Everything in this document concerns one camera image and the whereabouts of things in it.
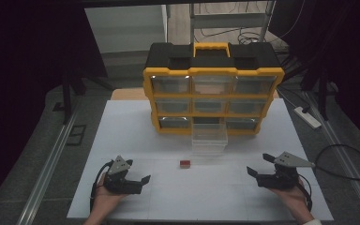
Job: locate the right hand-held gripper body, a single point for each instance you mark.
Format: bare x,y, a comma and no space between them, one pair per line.
279,178

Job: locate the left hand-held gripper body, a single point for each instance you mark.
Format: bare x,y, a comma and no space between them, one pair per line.
118,182

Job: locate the small red block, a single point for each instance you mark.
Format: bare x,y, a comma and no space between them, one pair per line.
185,163

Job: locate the clear plastic drawer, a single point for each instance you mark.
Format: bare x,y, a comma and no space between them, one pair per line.
209,140

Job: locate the person's left hand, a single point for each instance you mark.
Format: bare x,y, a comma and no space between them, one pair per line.
106,200

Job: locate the person's right hand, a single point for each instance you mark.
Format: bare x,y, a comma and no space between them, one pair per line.
289,198

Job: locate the white power strip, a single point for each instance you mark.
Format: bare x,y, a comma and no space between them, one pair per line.
307,117

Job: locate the wooden board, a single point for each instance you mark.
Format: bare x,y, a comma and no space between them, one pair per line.
128,94

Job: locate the black stand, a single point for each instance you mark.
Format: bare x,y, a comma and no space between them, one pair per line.
323,93
67,93

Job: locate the yellow and black drawer cabinet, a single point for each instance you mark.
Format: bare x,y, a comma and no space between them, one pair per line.
212,65

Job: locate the dark curtain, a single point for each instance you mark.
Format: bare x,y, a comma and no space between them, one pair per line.
28,62
340,47

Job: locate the metal floor rail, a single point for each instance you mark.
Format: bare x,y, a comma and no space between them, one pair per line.
343,156
48,168

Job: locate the grey metal shelf frame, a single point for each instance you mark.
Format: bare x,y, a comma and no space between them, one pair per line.
228,20

